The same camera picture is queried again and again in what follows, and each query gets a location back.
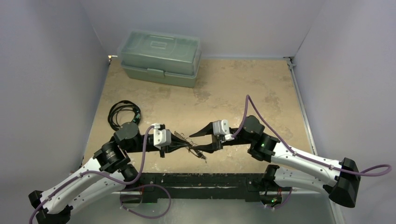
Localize coiled black cable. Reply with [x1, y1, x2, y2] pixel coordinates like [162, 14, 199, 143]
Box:
[107, 100, 141, 132]

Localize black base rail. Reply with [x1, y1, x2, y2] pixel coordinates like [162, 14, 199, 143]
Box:
[109, 172, 295, 204]

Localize green plastic toolbox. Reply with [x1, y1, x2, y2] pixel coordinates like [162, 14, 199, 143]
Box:
[117, 30, 202, 88]

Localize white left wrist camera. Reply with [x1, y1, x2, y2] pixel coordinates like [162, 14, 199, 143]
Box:
[152, 123, 171, 149]

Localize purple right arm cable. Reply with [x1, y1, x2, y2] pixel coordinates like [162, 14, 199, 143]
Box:
[232, 94, 392, 211]

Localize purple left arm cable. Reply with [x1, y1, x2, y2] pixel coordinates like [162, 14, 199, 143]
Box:
[28, 125, 172, 224]

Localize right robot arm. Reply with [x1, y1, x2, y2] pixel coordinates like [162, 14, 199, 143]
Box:
[190, 115, 361, 208]

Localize aluminium frame rail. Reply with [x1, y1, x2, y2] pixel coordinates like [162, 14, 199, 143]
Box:
[283, 57, 345, 224]

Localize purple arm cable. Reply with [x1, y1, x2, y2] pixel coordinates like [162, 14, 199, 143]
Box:
[232, 94, 392, 211]
[28, 125, 172, 224]

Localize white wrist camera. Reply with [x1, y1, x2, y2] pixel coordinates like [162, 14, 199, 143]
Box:
[213, 119, 234, 142]
[152, 123, 171, 149]

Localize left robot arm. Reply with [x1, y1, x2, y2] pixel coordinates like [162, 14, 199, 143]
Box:
[28, 122, 190, 224]

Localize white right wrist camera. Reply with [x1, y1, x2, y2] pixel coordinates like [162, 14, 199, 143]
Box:
[213, 119, 234, 142]

